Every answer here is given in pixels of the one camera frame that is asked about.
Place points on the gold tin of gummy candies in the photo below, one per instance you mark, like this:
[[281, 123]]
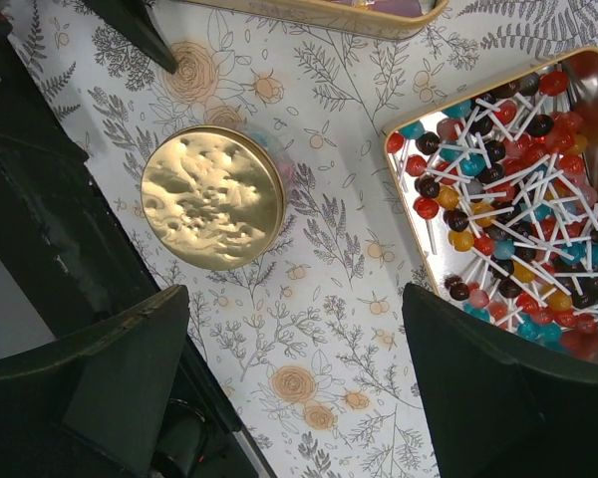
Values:
[[384, 20]]

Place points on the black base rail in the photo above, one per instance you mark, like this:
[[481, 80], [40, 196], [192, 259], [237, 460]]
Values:
[[75, 265]]

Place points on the gold round jar lid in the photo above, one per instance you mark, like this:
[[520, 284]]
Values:
[[213, 197]]

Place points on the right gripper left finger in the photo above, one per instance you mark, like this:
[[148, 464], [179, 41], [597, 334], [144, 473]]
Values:
[[91, 404]]

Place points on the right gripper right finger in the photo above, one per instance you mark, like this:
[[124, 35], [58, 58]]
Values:
[[498, 405]]

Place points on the floral table mat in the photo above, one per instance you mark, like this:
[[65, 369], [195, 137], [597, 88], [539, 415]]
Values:
[[307, 342]]

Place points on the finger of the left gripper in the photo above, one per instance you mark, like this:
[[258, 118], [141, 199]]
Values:
[[132, 20]]

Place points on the clear round candy jar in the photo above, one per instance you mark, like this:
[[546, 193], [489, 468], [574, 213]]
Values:
[[276, 151]]

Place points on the gold tin of lollipops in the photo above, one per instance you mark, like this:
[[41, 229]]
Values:
[[501, 190]]

